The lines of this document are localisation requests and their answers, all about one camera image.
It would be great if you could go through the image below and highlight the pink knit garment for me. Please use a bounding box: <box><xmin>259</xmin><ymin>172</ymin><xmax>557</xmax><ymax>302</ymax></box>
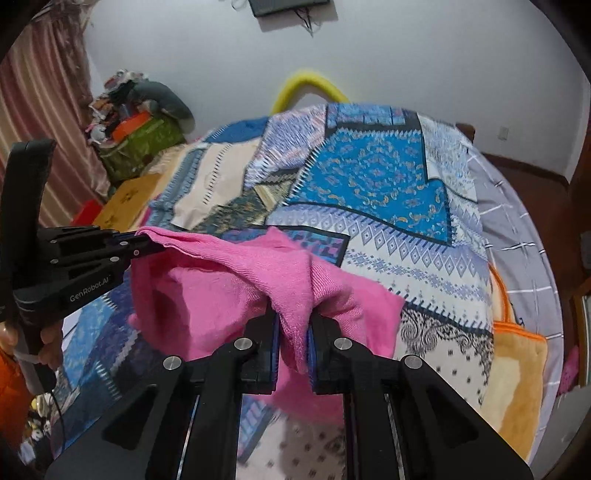
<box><xmin>129</xmin><ymin>227</ymin><xmax>405</xmax><ymax>426</ymax></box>

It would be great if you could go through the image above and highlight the person's left hand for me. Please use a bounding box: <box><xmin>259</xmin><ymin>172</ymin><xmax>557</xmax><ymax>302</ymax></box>
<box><xmin>0</xmin><ymin>320</ymin><xmax>63</xmax><ymax>370</ymax></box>

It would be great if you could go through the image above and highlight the brown wooden board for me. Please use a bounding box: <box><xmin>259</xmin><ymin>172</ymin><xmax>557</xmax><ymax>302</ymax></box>
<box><xmin>92</xmin><ymin>174</ymin><xmax>161</xmax><ymax>232</ymax></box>

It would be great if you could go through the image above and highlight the red packet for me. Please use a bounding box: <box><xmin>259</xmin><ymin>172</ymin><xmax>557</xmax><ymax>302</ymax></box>
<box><xmin>71</xmin><ymin>199</ymin><xmax>103</xmax><ymax>226</ymax></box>

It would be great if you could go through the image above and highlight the green patterned storage bag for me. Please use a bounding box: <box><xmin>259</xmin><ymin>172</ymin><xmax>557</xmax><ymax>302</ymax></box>
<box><xmin>98</xmin><ymin>116</ymin><xmax>185</xmax><ymax>185</ymax></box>

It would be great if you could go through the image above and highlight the orange box on pile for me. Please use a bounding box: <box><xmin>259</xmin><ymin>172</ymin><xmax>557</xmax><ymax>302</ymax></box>
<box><xmin>112</xmin><ymin>111</ymin><xmax>152</xmax><ymax>143</ymax></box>

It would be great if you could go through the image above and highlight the orange yellow plush blanket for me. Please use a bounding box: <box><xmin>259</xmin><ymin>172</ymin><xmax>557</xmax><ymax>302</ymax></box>
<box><xmin>481</xmin><ymin>267</ymin><xmax>548</xmax><ymax>460</ymax></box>

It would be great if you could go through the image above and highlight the striped pink curtain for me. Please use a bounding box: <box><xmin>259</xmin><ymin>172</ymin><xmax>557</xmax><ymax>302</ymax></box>
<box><xmin>1</xmin><ymin>1</ymin><xmax>110</xmax><ymax>226</ymax></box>

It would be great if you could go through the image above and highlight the grey white bed sheet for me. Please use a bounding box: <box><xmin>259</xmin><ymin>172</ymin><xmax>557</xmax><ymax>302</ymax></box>
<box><xmin>469</xmin><ymin>151</ymin><xmax>564</xmax><ymax>462</ymax></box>

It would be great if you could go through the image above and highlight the patchwork patterned bedspread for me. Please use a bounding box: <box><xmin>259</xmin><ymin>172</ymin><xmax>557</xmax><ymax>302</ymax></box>
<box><xmin>62</xmin><ymin>104</ymin><xmax>493</xmax><ymax>479</ymax></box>

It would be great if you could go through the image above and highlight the yellow curved headboard tube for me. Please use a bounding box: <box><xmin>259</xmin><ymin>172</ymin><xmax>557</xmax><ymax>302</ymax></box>
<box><xmin>270</xmin><ymin>70</ymin><xmax>349</xmax><ymax>115</ymax></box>

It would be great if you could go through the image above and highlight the wall mounted black device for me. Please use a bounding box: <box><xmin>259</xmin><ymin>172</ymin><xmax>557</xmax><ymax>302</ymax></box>
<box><xmin>249</xmin><ymin>0</ymin><xmax>331</xmax><ymax>18</ymax></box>

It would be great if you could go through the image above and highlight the white wall socket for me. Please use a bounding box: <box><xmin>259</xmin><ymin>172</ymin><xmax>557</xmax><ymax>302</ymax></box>
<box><xmin>498</xmin><ymin>127</ymin><xmax>509</xmax><ymax>141</ymax></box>

